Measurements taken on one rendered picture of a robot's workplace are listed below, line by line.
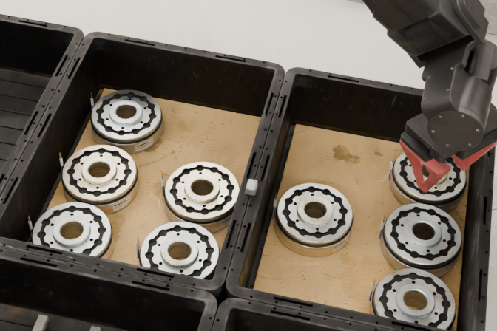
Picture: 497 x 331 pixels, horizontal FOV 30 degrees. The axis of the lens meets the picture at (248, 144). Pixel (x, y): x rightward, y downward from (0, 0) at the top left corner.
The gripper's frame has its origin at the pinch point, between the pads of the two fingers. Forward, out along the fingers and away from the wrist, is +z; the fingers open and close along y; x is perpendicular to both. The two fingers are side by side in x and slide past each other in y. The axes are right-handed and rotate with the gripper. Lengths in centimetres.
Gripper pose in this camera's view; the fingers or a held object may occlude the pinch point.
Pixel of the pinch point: (442, 173)
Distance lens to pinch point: 115.4
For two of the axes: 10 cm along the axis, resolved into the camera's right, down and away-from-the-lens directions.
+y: 8.2, -4.1, 4.0
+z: -0.3, 6.8, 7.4
